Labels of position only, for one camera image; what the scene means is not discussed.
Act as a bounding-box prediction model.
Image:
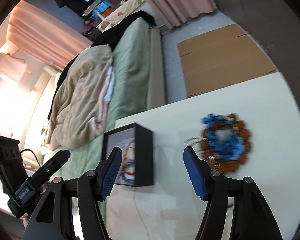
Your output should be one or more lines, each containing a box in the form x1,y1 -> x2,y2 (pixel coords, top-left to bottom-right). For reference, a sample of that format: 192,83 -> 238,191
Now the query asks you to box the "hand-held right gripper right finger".
183,146 -> 283,240

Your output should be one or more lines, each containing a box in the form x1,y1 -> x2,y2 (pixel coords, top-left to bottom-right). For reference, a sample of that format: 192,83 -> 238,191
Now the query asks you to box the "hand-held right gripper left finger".
21,146 -> 123,240

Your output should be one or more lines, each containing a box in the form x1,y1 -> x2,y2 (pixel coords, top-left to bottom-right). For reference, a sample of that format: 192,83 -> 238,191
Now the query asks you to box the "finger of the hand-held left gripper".
27,150 -> 71,191

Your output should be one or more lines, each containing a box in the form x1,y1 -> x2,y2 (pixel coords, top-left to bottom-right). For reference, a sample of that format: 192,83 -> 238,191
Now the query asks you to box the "silver chain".
184,137 -> 220,168

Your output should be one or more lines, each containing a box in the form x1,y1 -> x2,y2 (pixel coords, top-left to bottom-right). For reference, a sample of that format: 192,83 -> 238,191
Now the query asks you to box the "black jewelry box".
102,122 -> 154,187

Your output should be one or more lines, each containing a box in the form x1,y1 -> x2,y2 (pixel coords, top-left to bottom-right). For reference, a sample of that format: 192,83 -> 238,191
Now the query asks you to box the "blue bead bracelet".
201,114 -> 245,161

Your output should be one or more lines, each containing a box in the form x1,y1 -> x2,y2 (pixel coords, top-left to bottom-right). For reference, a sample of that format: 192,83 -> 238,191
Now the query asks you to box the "brown bead necklace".
200,114 -> 252,173

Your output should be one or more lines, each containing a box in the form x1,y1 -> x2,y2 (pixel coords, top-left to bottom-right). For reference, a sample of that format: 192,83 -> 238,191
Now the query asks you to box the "beige blanket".
44,44 -> 114,150

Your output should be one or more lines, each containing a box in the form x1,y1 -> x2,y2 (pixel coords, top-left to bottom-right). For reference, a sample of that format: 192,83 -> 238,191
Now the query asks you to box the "pink white fleece blanket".
91,66 -> 115,137

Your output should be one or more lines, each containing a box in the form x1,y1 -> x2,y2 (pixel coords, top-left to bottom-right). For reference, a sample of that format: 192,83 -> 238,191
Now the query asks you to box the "white air conditioner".
0,52 -> 28,83

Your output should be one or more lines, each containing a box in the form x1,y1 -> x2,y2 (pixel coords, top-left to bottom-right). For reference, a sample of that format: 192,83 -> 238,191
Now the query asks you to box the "green bed mattress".
44,17 -> 150,230

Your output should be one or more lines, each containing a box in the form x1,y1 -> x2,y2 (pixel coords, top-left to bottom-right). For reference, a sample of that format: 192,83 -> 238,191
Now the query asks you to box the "flat cardboard sheet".
177,24 -> 277,98

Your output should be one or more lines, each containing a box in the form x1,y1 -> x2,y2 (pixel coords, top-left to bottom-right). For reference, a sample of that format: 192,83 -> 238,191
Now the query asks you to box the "pink curtain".
9,0 -> 93,70
127,0 -> 217,30

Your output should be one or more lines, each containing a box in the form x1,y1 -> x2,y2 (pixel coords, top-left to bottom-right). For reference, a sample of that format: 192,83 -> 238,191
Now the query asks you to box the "black garment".
48,10 -> 157,119

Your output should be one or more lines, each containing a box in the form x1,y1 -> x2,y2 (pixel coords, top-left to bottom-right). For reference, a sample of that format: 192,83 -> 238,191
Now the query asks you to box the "cream floral quilt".
100,0 -> 144,27

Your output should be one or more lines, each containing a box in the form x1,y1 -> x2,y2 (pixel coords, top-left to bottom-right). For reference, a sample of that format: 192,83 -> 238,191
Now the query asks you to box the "red string bracelet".
119,140 -> 137,178

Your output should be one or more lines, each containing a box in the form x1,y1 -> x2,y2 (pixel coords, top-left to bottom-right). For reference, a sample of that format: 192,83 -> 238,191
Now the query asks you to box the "black cable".
19,149 -> 42,168

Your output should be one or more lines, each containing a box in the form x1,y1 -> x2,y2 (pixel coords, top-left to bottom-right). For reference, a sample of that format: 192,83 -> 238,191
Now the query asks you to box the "cream bed frame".
146,27 -> 167,112

